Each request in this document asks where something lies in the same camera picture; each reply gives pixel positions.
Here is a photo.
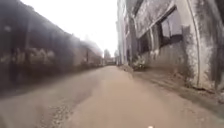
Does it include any distant building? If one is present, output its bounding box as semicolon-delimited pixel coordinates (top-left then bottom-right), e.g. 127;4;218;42
102;48;117;66

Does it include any parked vehicle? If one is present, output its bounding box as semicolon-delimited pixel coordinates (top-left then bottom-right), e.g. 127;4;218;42
132;55;147;72

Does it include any brown dirt alley road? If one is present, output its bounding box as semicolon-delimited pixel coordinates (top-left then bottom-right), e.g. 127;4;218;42
0;65;224;128

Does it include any raised concrete kerb strip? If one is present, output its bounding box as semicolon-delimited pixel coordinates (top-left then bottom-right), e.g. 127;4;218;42
118;64;224;109

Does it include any grey weathered concrete building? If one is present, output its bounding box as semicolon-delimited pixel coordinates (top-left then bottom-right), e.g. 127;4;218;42
116;0;224;93

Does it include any dark long wall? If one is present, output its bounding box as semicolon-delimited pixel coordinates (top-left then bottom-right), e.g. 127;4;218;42
0;0;104;93

